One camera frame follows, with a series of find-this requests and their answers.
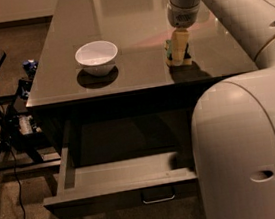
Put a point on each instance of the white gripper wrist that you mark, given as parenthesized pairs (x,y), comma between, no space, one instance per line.
(184,15)

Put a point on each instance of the green and yellow sponge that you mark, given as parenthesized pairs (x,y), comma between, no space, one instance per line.
(169,53)

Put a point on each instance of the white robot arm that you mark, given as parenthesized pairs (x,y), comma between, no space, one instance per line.
(233,123)

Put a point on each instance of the open grey top drawer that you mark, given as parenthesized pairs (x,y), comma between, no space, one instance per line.
(106,165)

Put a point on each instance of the white ceramic bowl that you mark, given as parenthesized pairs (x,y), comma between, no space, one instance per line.
(97,58)

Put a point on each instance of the dark cabinet with drawers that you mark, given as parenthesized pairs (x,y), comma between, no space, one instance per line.
(133,104)

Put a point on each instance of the black side stand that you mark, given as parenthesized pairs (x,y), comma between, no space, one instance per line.
(12,139)

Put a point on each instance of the metal drawer handle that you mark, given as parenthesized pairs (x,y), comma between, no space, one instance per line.
(156,195)

